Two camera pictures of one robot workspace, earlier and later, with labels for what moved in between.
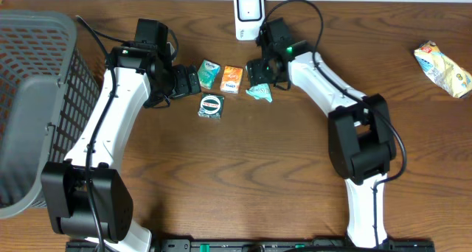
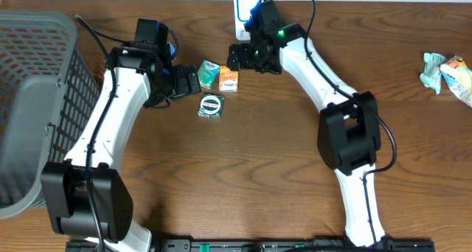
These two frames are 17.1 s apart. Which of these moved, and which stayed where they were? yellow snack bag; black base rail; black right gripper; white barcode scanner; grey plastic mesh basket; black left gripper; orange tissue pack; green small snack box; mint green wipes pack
Moved: black right gripper; mint green wipes pack; yellow snack bag
Stayed: grey plastic mesh basket; white barcode scanner; green small snack box; orange tissue pack; black left gripper; black base rail
